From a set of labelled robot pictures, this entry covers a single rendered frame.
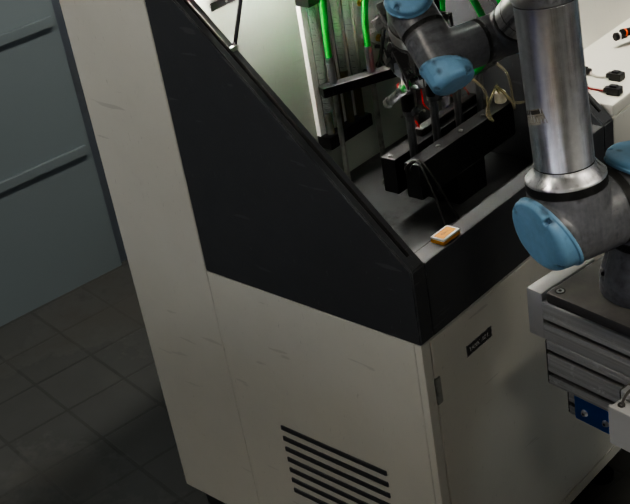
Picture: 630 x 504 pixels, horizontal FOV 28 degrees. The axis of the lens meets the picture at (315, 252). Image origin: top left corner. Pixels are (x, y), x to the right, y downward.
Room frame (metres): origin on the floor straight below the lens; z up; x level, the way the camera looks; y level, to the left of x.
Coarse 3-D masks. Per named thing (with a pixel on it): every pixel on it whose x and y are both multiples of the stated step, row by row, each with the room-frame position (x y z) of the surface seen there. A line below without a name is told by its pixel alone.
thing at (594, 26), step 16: (592, 0) 2.79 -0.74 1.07; (608, 0) 2.83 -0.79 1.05; (624, 0) 2.87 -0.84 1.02; (592, 16) 2.78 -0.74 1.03; (608, 16) 2.81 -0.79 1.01; (624, 16) 2.85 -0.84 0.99; (592, 32) 2.76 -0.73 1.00; (608, 32) 2.80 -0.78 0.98; (624, 112) 2.42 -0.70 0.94; (624, 128) 2.42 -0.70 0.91
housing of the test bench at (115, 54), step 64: (64, 0) 2.52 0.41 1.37; (128, 0) 2.37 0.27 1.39; (128, 64) 2.40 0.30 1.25; (128, 128) 2.44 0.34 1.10; (128, 192) 2.48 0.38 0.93; (128, 256) 2.53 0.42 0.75; (192, 256) 2.36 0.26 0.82; (192, 320) 2.40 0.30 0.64; (192, 384) 2.44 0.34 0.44; (192, 448) 2.49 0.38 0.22
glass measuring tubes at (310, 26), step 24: (312, 0) 2.53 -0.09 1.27; (336, 0) 2.59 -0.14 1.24; (312, 24) 2.53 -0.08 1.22; (336, 24) 2.58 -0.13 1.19; (312, 48) 2.55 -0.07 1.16; (336, 48) 2.59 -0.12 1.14; (312, 72) 2.54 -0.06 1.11; (336, 72) 2.56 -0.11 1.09; (312, 96) 2.54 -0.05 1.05; (360, 96) 2.61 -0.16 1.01; (360, 120) 2.59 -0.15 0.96; (336, 144) 2.53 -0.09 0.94
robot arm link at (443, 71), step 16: (432, 16) 1.88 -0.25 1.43; (416, 32) 1.87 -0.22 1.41; (432, 32) 1.86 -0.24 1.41; (448, 32) 1.86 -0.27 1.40; (464, 32) 1.86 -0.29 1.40; (480, 32) 1.87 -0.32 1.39; (416, 48) 1.86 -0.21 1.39; (432, 48) 1.84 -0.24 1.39; (448, 48) 1.84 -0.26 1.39; (464, 48) 1.84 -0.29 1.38; (480, 48) 1.85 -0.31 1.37; (416, 64) 1.86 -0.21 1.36; (432, 64) 1.83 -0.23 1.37; (448, 64) 1.82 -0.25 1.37; (464, 64) 1.82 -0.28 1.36; (480, 64) 1.86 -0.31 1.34; (432, 80) 1.82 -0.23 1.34; (448, 80) 1.81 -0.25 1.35; (464, 80) 1.83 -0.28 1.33
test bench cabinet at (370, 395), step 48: (240, 288) 2.26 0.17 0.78; (240, 336) 2.28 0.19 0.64; (288, 336) 2.17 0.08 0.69; (336, 336) 2.07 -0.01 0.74; (384, 336) 1.97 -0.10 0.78; (240, 384) 2.31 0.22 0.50; (288, 384) 2.19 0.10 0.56; (336, 384) 2.09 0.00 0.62; (384, 384) 1.99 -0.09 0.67; (432, 384) 1.92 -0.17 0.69; (288, 432) 2.21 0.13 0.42; (336, 432) 2.11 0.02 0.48; (384, 432) 2.00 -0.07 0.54; (432, 432) 1.91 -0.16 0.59; (288, 480) 2.24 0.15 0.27; (336, 480) 2.12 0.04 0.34; (384, 480) 2.02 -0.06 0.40; (432, 480) 1.93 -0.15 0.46
